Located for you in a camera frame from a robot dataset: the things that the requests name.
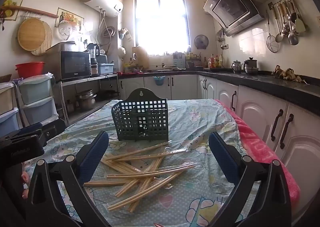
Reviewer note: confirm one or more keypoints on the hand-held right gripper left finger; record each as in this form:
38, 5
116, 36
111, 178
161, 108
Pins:
93, 153

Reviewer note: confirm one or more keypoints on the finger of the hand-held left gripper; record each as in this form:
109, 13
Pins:
49, 132
30, 128

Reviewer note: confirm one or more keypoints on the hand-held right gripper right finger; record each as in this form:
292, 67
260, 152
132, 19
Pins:
222, 157

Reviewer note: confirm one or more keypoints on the pile of bamboo chopsticks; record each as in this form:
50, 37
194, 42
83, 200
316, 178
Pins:
140, 175

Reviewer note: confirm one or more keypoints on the green plastic utensil basket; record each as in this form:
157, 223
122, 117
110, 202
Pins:
140, 94

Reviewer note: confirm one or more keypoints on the small hanging steel utensils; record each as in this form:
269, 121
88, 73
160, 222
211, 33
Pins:
220, 37

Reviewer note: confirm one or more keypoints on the hanging kitchen utensils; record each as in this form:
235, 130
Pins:
293, 38

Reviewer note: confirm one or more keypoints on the person's left hand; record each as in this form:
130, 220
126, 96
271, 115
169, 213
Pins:
25, 177

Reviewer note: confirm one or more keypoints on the plastic drawer unit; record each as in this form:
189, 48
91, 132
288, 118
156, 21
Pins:
7, 117
35, 92

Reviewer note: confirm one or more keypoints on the pink fleece blanket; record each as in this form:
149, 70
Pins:
252, 142

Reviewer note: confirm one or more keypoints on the cartoon printed tablecloth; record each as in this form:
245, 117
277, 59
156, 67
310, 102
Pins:
195, 122

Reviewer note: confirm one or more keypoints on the stacked steel pots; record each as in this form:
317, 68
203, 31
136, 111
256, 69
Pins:
86, 99

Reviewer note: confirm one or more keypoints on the white base cabinets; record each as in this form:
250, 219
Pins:
257, 112

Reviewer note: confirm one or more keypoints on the red plastic basin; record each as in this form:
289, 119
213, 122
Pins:
30, 69

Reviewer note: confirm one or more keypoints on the metal shelf rack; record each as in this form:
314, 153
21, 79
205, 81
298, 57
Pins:
82, 79

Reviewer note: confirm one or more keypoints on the black microwave oven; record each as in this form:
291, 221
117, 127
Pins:
75, 64

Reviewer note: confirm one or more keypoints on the grey blue plastic box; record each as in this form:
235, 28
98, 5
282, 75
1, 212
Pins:
105, 68

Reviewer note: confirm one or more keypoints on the black blender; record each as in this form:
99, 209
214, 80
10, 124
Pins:
93, 59

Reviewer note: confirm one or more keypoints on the black kitchen countertop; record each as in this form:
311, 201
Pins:
262, 82

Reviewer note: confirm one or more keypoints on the steel tray with lid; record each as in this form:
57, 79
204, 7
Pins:
61, 46

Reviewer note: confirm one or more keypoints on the round bamboo tray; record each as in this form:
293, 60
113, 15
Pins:
48, 39
30, 33

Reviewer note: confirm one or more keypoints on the steel kettle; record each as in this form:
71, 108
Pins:
237, 67

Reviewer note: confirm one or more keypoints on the dark lidded pot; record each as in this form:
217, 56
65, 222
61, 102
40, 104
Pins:
250, 66

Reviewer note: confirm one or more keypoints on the cooking oil bottles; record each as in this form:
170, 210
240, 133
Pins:
215, 61

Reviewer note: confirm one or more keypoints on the blue hanging bin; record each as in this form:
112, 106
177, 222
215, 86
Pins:
159, 81

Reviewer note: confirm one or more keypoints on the black spice rack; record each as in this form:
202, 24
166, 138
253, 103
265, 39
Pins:
195, 62

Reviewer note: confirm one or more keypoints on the ginger roots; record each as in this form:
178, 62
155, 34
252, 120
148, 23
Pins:
287, 73

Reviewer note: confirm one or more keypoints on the wooden cutting board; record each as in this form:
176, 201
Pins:
141, 56

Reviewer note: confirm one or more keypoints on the long wooden rolling pin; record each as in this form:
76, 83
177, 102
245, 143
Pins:
32, 10

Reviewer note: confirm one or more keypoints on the steel ladle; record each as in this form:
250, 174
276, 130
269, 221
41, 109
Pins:
279, 36

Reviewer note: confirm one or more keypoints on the kitchen window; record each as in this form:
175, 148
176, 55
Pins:
160, 24

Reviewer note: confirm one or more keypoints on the steel spoon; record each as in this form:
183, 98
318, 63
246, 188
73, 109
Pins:
287, 26

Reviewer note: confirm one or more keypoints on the black glass range hood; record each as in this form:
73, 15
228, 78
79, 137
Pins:
230, 10

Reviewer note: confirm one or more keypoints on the pale green spatula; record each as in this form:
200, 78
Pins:
300, 26

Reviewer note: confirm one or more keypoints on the fruit wall sticker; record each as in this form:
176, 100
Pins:
10, 5
71, 17

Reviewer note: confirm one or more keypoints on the round dark wall fan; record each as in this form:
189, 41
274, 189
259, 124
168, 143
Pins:
201, 41

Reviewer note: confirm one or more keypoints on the white wall holder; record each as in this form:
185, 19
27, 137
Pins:
124, 33

